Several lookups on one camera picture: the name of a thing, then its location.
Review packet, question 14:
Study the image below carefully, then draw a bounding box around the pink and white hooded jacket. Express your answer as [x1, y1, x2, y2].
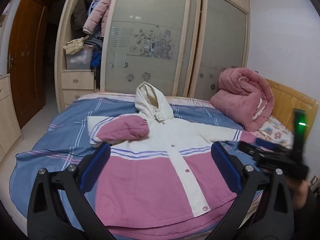
[87, 82, 255, 239]

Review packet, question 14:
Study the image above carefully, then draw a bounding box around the person's right hand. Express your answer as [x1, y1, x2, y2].
[286, 177, 310, 210]

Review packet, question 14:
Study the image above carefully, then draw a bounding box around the floral pillow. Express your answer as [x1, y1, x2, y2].
[258, 115, 293, 148]

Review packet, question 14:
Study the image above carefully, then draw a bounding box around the yellow wooden headboard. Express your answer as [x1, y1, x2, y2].
[265, 79, 319, 139]

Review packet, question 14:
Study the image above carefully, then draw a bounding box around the rolled pink quilt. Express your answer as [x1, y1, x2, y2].
[210, 68, 274, 132]

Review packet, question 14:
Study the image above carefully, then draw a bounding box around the blue plaid bed sheet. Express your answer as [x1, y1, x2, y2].
[9, 91, 288, 240]

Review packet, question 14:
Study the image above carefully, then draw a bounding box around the lower beige drawer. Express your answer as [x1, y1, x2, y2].
[63, 89, 94, 105]

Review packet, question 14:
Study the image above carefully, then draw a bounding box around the beige drawer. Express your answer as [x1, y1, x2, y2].
[61, 72, 94, 90]
[63, 89, 94, 105]

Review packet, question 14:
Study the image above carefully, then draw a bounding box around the upper beige drawer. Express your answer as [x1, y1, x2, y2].
[61, 72, 94, 90]

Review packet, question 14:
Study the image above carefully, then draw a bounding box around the translucent plastic storage box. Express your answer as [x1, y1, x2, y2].
[66, 47, 94, 70]

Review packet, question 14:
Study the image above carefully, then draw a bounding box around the blue garment in wardrobe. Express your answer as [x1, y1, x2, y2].
[91, 50, 102, 69]

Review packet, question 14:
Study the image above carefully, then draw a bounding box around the beige cloth bag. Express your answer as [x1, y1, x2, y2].
[63, 35, 89, 55]

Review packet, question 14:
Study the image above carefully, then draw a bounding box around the brown wooden door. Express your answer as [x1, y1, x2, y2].
[7, 0, 48, 127]

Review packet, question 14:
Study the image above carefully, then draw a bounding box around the beige wardrobe with glass doors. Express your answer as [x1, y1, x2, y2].
[55, 0, 250, 112]

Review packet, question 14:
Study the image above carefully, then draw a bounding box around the hanging dark coat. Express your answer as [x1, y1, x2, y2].
[71, 0, 93, 30]

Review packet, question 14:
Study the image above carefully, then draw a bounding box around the hanging pink puffer jacket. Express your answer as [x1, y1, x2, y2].
[82, 0, 112, 36]

